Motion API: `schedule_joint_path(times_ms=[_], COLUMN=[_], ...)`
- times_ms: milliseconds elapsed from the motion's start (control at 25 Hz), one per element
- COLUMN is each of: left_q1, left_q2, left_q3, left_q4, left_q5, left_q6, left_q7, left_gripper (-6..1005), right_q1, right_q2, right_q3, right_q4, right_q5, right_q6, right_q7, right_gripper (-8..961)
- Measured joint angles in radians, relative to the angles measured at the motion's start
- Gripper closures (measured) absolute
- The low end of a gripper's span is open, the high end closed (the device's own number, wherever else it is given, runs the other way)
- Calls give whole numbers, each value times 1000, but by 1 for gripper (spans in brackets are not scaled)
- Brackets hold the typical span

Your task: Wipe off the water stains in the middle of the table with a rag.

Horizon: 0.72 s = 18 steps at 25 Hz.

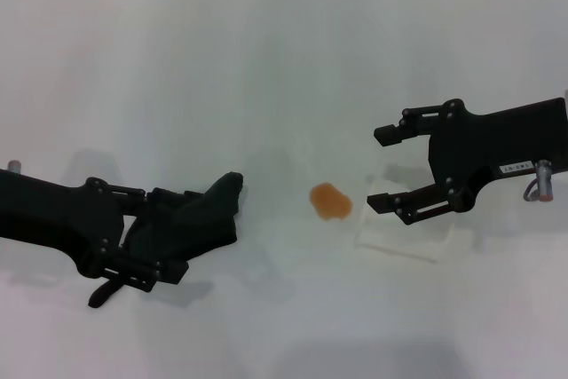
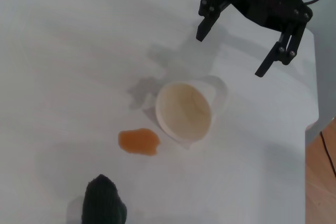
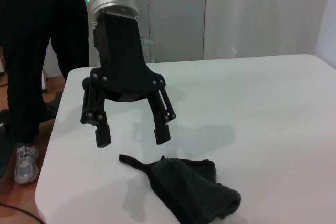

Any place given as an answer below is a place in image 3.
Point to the dark rag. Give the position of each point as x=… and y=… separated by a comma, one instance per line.
x=183, y=182

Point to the white sneaker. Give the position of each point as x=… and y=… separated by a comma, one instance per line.
x=25, y=166

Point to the black chair base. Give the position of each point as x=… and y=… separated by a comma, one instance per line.
x=51, y=108

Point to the person in black trousers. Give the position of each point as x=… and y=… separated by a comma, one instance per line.
x=26, y=51

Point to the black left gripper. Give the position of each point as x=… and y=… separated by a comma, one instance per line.
x=120, y=58

